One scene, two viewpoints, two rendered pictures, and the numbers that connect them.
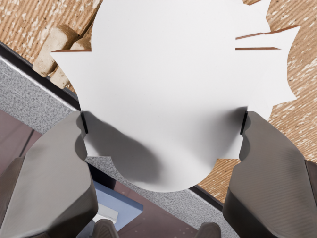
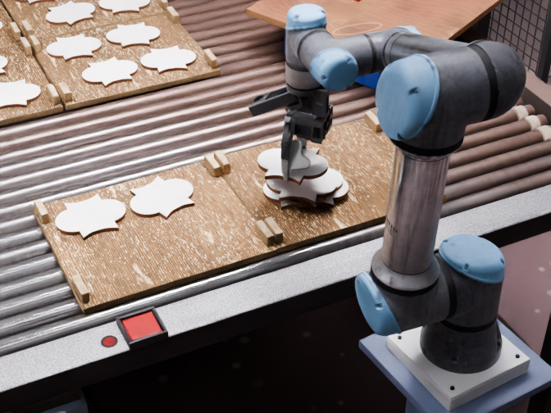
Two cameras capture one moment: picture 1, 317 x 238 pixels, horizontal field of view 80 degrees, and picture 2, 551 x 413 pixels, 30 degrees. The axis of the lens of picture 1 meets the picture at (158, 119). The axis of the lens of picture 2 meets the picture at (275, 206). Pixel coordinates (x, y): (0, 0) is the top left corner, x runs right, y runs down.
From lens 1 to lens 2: 2.09 m
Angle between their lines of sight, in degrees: 70
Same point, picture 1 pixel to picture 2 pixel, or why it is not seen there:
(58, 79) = (277, 230)
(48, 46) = (261, 226)
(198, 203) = not seen: hidden behind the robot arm
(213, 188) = not seen: hidden behind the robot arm
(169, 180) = (321, 165)
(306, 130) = (358, 165)
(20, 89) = (277, 279)
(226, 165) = (377, 197)
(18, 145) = not seen: outside the picture
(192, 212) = (444, 231)
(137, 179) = (316, 171)
